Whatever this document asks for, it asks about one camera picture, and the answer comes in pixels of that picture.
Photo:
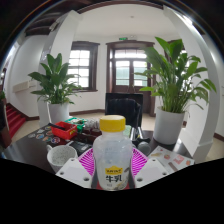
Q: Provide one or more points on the dark-framed window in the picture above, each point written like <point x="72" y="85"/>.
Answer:
<point x="81" y="66"/>

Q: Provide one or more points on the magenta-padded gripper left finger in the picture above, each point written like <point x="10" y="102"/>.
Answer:
<point x="76" y="171"/>

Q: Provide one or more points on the large leafy plant in white pot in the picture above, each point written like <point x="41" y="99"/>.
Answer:
<point x="168" y="126"/>

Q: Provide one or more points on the white speckled mug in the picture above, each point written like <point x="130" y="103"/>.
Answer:
<point x="61" y="156"/>

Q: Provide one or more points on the red carpeted stairs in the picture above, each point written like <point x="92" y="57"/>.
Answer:
<point x="15" y="118"/>

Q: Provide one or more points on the dark wooden glazed door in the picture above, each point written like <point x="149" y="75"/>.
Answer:
<point x="128" y="71"/>

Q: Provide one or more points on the colourful round sticker sheet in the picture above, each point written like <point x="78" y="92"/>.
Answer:
<point x="41" y="136"/>

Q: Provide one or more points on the white wall panel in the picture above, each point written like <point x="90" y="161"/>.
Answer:
<point x="23" y="86"/>

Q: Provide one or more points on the green package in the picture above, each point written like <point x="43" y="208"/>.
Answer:
<point x="78" y="122"/>

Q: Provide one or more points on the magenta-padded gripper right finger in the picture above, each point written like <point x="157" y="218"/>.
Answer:
<point x="149" y="171"/>

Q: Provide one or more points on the yellow-capped clear milk bottle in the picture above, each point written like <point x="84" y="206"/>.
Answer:
<point x="112" y="153"/>

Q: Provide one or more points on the black chair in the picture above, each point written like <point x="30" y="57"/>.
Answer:
<point x="123" y="106"/>

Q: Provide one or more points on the red plastic box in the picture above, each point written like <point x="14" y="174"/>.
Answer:
<point x="63" y="130"/>

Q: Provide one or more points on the green exit sign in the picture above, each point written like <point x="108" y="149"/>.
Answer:
<point x="123" y="38"/>

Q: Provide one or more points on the printed paper leaflet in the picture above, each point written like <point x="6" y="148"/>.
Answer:
<point x="173" y="158"/>

